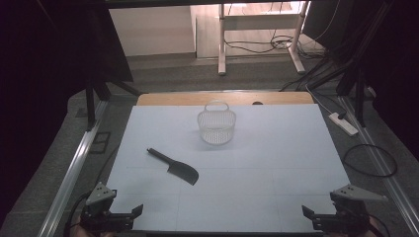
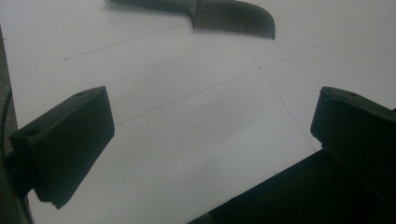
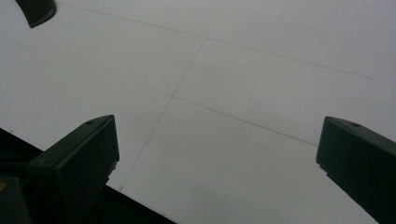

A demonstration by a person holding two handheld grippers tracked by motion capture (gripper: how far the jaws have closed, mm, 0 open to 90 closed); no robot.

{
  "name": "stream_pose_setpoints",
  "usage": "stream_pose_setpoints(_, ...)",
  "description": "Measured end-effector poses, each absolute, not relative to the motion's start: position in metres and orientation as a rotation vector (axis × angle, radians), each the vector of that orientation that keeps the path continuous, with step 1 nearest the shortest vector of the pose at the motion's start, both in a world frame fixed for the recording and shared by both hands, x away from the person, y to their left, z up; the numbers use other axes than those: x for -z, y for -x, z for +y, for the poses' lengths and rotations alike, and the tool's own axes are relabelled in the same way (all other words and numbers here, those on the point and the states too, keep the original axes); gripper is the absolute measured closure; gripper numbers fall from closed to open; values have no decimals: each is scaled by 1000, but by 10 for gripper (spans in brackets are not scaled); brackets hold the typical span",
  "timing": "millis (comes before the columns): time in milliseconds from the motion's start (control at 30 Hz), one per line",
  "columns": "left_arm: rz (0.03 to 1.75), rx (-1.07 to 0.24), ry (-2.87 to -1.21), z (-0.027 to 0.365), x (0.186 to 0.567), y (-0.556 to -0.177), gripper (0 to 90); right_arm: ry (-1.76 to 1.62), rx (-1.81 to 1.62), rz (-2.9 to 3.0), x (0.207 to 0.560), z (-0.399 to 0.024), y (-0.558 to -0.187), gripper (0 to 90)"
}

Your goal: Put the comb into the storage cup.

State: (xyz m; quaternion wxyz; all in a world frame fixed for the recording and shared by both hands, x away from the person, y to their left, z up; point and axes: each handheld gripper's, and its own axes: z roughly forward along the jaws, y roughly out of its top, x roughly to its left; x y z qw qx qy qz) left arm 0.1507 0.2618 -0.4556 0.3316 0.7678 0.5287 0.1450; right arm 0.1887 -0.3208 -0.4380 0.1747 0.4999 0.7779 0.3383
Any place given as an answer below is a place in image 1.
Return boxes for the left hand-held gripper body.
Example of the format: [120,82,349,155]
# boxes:
[78,182,134,233]

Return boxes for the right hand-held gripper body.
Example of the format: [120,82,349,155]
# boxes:
[311,184,389,237]

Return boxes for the black spatula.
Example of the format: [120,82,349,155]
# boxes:
[146,147,200,187]

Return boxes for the white plastic basket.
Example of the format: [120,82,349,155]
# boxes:
[197,100,237,146]

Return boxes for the person's left hand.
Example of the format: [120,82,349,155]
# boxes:
[69,226,115,237]

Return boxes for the person's right hand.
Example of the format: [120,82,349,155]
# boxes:
[324,218,383,237]

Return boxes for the white power strip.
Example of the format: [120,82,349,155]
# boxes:
[328,112,360,137]

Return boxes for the black metal stand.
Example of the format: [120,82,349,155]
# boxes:
[280,0,393,128]
[84,80,143,131]

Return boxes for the black curtain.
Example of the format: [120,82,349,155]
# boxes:
[0,0,134,228]

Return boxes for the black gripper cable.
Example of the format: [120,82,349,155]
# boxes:
[368,213,391,237]
[63,192,92,237]

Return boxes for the aluminium rail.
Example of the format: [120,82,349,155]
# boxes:
[38,100,110,237]
[339,96,419,237]

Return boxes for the black looped cable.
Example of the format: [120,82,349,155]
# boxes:
[341,143,398,179]

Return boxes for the white power cable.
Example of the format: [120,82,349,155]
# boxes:
[304,83,334,117]

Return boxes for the black floor cables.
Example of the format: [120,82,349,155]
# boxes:
[223,29,327,61]

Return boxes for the white desk frame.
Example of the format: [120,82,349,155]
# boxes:
[216,2,308,77]

